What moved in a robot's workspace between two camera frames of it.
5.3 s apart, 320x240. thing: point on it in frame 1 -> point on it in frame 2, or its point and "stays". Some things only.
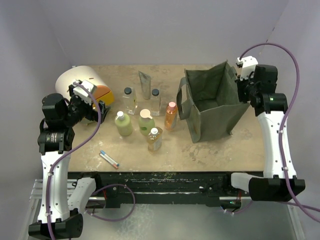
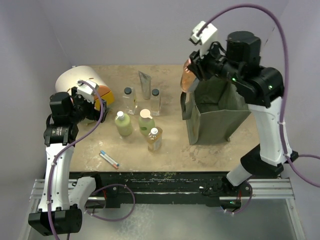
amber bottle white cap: (154, 139) stays
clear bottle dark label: (155, 103) stays
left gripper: (92, 115) stays
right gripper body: (246, 88) -> (215, 64)
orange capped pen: (109, 161) stays
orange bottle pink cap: (171, 116) -> (187, 78)
